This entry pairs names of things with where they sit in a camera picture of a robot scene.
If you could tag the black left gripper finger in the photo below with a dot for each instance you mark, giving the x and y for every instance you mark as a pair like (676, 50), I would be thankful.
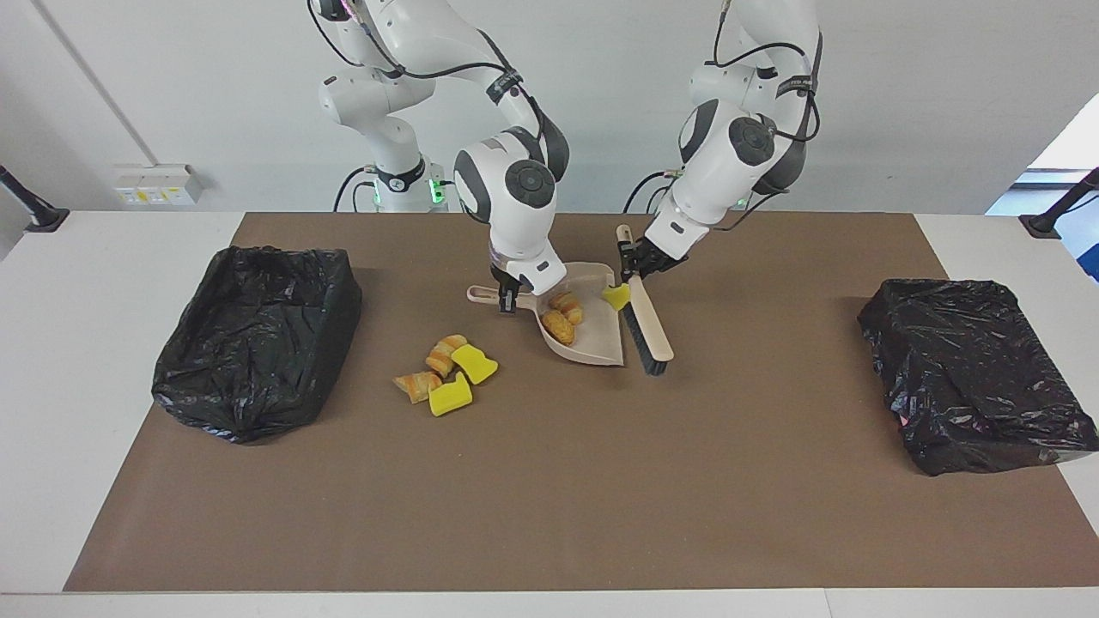
(663, 259)
(631, 260)

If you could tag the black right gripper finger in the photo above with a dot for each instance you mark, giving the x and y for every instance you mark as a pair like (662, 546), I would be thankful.
(524, 302)
(503, 292)

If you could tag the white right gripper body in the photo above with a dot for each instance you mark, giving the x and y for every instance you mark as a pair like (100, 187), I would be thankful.
(537, 270)

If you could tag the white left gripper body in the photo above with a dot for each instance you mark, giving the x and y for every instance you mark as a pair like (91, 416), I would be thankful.
(678, 227)

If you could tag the yellow sponge piece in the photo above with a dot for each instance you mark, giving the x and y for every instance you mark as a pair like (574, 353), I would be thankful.
(449, 399)
(616, 298)
(475, 365)

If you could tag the brown bread roll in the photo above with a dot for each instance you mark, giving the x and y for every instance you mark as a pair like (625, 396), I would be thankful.
(558, 327)

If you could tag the pale beige croissant piece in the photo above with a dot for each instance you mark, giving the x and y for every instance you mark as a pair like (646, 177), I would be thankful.
(567, 302)

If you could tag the beige hand brush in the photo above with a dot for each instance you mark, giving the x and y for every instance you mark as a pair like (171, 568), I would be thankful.
(650, 322)

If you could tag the beige plastic dustpan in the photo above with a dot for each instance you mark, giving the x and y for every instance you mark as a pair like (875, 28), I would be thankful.
(597, 339)

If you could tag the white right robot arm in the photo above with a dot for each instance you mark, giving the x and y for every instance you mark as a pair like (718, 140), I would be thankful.
(506, 197)

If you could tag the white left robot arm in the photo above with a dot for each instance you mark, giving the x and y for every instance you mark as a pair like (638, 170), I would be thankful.
(755, 137)

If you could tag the black bag lined bin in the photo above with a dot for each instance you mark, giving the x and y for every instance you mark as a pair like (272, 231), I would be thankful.
(970, 378)
(258, 343)

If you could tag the orange striped croissant piece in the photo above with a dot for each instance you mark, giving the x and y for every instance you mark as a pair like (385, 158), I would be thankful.
(417, 386)
(442, 354)

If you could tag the brown table mat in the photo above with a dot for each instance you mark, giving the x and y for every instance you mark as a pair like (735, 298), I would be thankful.
(601, 532)

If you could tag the bright window opening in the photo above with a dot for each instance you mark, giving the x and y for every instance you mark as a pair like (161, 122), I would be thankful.
(1080, 153)

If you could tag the white wall socket box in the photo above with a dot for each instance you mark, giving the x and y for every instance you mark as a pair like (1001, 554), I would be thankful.
(159, 184)

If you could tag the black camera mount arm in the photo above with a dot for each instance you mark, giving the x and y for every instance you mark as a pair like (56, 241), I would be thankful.
(39, 215)
(1041, 227)

